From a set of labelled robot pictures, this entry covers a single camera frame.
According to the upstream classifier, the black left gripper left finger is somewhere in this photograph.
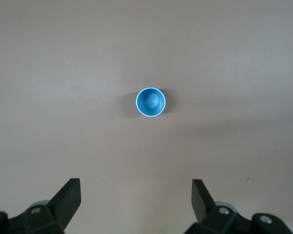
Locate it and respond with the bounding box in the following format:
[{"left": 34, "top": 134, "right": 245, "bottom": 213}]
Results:
[{"left": 0, "top": 178, "right": 82, "bottom": 234}]

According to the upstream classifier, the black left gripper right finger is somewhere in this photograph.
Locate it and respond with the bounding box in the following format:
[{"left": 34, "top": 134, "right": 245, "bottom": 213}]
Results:
[{"left": 183, "top": 179, "right": 293, "bottom": 234}]

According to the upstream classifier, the blue plastic cup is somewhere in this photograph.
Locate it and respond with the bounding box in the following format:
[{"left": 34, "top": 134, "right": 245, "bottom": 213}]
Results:
[{"left": 135, "top": 87, "right": 167, "bottom": 118}]

